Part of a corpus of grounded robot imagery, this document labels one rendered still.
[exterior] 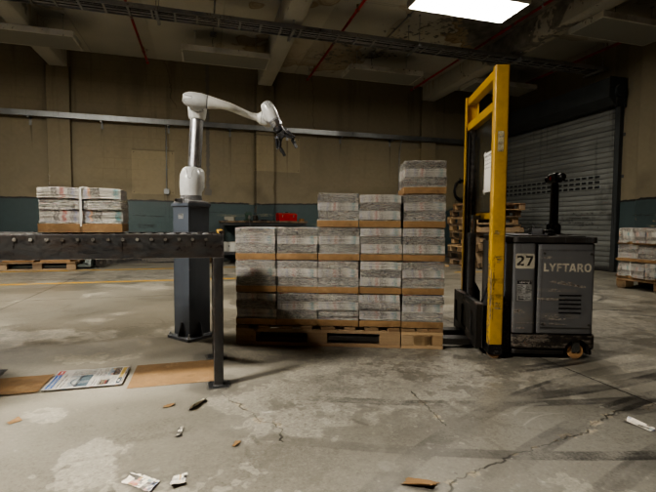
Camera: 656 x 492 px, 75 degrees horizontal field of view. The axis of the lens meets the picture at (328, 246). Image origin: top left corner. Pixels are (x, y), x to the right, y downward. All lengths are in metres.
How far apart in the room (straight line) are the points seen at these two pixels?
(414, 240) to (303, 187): 7.08
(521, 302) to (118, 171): 8.34
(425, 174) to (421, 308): 0.92
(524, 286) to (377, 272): 0.95
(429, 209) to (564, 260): 0.90
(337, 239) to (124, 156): 7.37
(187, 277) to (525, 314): 2.32
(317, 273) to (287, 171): 7.01
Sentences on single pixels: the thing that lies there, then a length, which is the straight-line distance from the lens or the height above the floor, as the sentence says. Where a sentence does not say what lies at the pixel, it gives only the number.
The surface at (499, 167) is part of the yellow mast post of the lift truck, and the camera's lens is 2.93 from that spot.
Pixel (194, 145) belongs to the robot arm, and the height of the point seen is 1.45.
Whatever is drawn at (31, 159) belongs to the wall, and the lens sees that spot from 10.23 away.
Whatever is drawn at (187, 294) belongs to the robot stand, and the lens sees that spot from 3.29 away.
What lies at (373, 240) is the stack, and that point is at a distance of 2.97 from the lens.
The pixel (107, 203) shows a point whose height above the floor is 0.95.
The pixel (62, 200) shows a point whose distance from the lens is 2.51.
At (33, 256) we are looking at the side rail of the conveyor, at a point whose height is 0.70.
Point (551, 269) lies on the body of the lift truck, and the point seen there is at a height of 0.58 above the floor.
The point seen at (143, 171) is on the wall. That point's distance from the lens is 9.77.
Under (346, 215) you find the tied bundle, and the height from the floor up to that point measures 0.92.
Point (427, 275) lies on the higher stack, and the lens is 3.02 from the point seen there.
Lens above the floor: 0.86
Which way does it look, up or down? 3 degrees down
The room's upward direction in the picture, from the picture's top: straight up
